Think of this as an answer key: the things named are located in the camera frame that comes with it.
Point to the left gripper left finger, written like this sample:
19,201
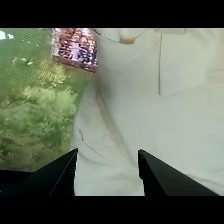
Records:
53,180

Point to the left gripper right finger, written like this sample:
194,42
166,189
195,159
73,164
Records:
163,180

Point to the cream shirt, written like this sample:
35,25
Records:
156,116

